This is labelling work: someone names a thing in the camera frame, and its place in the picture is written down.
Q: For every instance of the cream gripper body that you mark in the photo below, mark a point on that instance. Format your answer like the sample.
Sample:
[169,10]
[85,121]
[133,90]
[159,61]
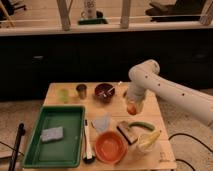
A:
[138,105]

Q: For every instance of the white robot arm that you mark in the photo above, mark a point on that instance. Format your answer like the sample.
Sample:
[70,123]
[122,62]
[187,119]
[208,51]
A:
[145,76]

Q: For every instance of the dark brown bowl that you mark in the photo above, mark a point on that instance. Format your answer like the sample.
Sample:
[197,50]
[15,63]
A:
[104,92]

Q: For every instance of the orange-red bowl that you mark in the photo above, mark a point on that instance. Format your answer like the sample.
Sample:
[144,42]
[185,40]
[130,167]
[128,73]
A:
[110,147]

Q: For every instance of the green cucumber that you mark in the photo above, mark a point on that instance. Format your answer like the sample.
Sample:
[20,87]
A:
[143,124]

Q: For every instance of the brown block eraser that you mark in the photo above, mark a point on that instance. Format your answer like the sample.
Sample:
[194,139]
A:
[127,133]

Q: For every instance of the grey cloth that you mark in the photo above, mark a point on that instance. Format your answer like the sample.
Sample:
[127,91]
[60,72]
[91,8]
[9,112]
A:
[101,124]

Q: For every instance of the green translucent cup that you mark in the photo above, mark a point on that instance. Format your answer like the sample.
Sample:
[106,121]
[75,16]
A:
[63,95]

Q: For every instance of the grey sponge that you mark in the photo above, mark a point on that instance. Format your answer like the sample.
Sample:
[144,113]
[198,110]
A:
[52,134]

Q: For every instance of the green plastic tray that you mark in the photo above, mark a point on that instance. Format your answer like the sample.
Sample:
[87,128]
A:
[63,153]

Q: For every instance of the white mug on green tray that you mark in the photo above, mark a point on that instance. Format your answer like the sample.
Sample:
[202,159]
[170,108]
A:
[90,15]

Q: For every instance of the black stand pole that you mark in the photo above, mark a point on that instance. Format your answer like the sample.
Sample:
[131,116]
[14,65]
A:
[20,134]

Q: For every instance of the white handled brush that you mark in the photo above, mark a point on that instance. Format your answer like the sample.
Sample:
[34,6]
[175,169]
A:
[89,157]

